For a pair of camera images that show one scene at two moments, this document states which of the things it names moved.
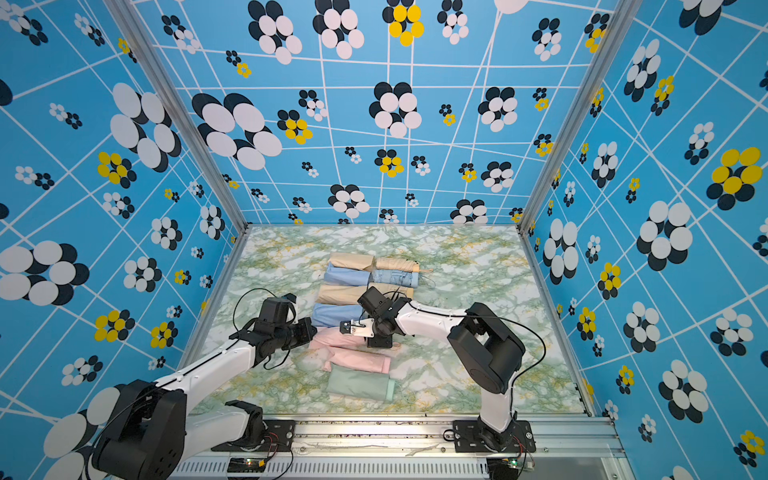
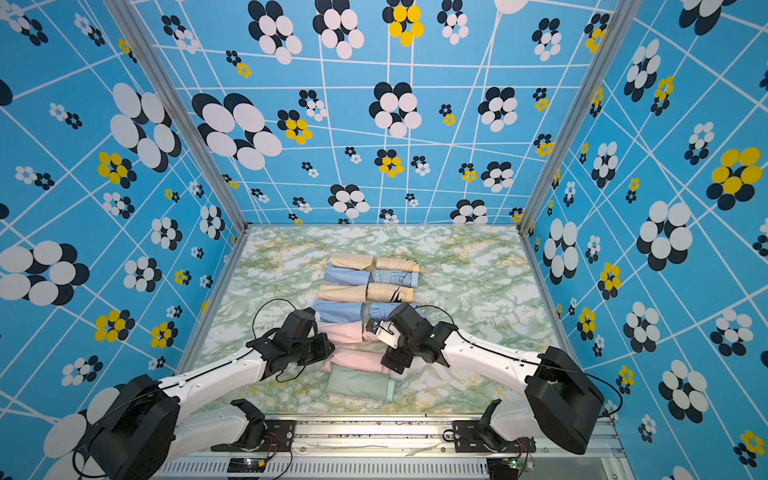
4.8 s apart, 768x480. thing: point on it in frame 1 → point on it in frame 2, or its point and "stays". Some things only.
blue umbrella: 400,278 stays
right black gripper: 378,343 → 394,360
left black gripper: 305,324 → 326,349
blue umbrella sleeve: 346,276 stays
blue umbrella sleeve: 332,315 stays
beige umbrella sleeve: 339,294 stays
